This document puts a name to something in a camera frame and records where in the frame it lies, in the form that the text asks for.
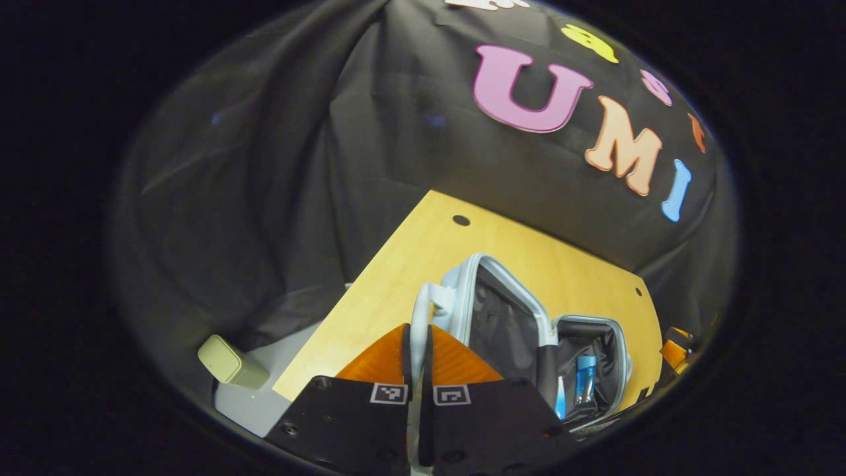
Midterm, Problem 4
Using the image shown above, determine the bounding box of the beige rounded box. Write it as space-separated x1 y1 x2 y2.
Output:
197 335 270 391

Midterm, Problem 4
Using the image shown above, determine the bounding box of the blue skin care bottle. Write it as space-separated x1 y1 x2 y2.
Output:
574 355 597 405

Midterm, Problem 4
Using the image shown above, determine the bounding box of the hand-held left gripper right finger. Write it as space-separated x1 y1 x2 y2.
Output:
423 324 576 476

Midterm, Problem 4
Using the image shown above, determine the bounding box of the light blue suitcase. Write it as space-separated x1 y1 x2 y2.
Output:
410 253 633 434

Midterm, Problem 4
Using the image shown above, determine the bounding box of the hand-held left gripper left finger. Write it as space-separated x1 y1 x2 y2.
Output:
281 324 412 476

